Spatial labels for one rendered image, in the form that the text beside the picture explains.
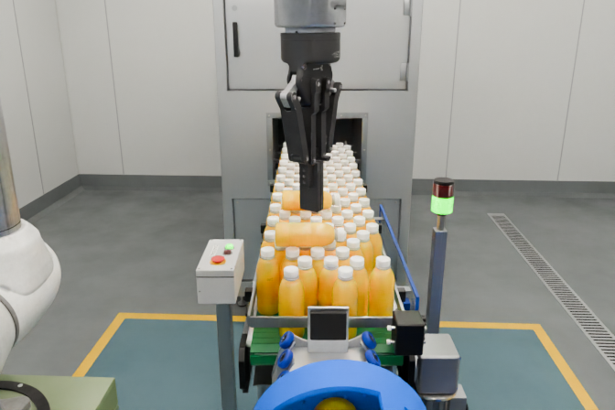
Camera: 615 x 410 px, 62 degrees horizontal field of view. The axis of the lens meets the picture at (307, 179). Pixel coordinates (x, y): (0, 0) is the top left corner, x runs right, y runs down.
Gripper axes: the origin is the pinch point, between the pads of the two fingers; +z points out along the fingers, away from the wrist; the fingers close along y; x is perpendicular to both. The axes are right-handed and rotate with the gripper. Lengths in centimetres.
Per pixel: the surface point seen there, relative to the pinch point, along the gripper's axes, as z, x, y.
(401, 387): 29.1, -13.5, 2.4
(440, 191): 28, 9, 86
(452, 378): 71, -6, 62
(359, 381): 26.3, -9.2, -2.6
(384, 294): 50, 13, 58
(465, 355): 152, 19, 186
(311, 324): 48, 22, 34
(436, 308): 68, 8, 87
